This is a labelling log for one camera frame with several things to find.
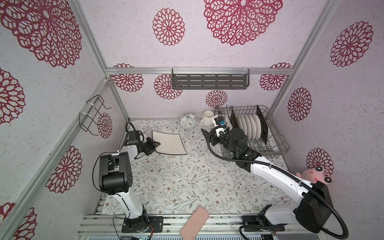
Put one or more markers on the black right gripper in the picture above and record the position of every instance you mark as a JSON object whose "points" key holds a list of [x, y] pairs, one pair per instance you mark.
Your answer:
{"points": [[214, 138]]}

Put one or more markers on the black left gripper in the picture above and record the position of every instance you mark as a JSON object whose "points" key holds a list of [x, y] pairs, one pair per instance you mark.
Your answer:
{"points": [[153, 146]]}

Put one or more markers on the white square plate black rim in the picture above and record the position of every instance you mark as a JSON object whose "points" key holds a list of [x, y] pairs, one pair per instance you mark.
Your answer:
{"points": [[170, 144]]}

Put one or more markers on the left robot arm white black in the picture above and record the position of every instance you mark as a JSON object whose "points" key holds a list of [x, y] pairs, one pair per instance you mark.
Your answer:
{"points": [[116, 179]]}

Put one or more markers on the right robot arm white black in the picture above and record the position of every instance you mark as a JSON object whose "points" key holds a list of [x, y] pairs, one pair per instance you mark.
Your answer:
{"points": [[309, 190]]}

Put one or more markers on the white ceramic mug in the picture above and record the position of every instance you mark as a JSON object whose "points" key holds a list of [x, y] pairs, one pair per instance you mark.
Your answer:
{"points": [[207, 119]]}

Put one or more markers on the white twin bell alarm clock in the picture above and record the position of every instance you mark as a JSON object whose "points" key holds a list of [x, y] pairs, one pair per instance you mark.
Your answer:
{"points": [[188, 121]]}

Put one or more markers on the black square plate glossy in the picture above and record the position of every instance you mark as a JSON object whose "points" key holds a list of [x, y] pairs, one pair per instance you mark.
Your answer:
{"points": [[264, 126]]}

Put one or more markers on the pink phone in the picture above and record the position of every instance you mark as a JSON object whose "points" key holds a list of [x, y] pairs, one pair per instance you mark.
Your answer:
{"points": [[195, 223]]}

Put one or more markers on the pink pig plush toy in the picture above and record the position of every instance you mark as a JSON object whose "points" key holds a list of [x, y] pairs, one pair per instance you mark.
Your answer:
{"points": [[314, 175]]}

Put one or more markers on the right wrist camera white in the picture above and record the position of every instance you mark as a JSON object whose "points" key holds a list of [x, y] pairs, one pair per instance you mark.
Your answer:
{"points": [[222, 129]]}

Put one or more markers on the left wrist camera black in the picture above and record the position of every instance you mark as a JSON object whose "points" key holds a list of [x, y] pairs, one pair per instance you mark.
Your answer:
{"points": [[133, 137]]}

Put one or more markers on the grey wire dish rack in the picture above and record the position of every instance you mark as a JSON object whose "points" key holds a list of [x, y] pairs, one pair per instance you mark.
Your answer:
{"points": [[276, 146]]}

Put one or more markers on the grey wall shelf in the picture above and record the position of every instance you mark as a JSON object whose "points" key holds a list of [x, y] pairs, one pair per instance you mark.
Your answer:
{"points": [[212, 81]]}

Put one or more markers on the black wire wall holder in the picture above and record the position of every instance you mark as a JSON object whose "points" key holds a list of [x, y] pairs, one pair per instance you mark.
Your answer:
{"points": [[87, 118]]}

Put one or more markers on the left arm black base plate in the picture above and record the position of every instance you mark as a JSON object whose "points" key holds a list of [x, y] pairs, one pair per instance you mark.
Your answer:
{"points": [[143, 225]]}

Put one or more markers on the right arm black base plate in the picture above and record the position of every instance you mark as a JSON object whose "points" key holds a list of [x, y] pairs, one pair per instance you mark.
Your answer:
{"points": [[259, 223]]}

